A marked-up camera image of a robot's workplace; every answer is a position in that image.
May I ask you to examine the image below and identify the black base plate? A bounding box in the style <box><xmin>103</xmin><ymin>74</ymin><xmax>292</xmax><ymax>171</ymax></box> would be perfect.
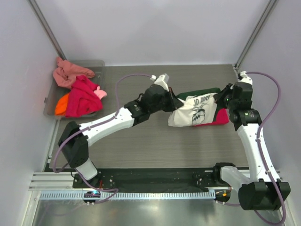
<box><xmin>88</xmin><ymin>167</ymin><xmax>230</xmax><ymax>192</ymax></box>

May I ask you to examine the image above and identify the white and green t shirt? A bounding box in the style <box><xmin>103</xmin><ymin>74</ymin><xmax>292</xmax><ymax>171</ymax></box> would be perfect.
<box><xmin>168</xmin><ymin>88</ymin><xmax>221</xmax><ymax>127</ymax></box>

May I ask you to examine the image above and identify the right aluminium frame post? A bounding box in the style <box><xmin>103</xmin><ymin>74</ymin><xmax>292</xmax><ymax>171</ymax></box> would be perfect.
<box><xmin>233</xmin><ymin>0</ymin><xmax>279</xmax><ymax>72</ymax></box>

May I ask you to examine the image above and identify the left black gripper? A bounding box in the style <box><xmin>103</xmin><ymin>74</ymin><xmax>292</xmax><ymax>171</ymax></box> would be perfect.
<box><xmin>149</xmin><ymin>87</ymin><xmax>183</xmax><ymax>114</ymax></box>

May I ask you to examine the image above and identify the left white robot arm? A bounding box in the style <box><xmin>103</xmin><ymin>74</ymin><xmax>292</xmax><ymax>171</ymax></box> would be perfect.
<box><xmin>57</xmin><ymin>74</ymin><xmax>183</xmax><ymax>190</ymax></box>

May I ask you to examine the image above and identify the light pink t shirt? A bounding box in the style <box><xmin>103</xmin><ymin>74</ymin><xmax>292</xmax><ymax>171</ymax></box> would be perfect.
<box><xmin>94</xmin><ymin>86</ymin><xmax>107</xmax><ymax>100</ymax></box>

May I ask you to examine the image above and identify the salmon pink t shirt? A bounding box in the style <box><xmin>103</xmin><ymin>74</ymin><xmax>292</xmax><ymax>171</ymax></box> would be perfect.
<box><xmin>53</xmin><ymin>56</ymin><xmax>95</xmax><ymax>89</ymax></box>

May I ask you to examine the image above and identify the crimson red t shirt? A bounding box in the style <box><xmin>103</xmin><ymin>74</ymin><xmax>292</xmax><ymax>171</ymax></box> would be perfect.
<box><xmin>65</xmin><ymin>75</ymin><xmax>103</xmax><ymax>117</ymax></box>

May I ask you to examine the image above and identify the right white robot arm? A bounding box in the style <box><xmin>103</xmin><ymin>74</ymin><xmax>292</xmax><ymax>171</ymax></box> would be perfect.
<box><xmin>212</xmin><ymin>71</ymin><xmax>291</xmax><ymax>210</ymax></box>

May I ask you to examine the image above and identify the left aluminium frame post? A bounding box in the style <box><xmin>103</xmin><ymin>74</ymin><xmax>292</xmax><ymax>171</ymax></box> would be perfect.
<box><xmin>27</xmin><ymin>0</ymin><xmax>67</xmax><ymax>60</ymax></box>

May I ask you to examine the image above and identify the orange t shirt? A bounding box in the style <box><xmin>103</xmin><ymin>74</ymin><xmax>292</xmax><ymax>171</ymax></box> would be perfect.
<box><xmin>55</xmin><ymin>93</ymin><xmax>70</xmax><ymax>116</ymax></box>

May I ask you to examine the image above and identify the aluminium front rail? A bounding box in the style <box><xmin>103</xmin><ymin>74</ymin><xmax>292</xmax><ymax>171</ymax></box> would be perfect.
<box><xmin>29</xmin><ymin>171</ymin><xmax>286</xmax><ymax>190</ymax></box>

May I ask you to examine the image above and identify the slotted cable duct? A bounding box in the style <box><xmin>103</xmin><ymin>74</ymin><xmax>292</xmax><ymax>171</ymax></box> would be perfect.
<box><xmin>40</xmin><ymin>190</ymin><xmax>215</xmax><ymax>200</ymax></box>

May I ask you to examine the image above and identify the aluminium frame post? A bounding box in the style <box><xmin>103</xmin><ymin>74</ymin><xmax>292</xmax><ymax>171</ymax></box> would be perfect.
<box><xmin>233</xmin><ymin>0</ymin><xmax>279</xmax><ymax>72</ymax></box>
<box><xmin>27</xmin><ymin>0</ymin><xmax>67</xmax><ymax>60</ymax></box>

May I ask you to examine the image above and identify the grey plastic bin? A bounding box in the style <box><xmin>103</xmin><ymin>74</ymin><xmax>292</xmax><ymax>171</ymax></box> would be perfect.
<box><xmin>44</xmin><ymin>56</ymin><xmax>105</xmax><ymax>119</ymax></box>

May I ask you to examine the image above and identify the magenta t shirt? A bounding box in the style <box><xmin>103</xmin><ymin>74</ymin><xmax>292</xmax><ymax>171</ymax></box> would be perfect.
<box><xmin>195</xmin><ymin>109</ymin><xmax>229</xmax><ymax>127</ymax></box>

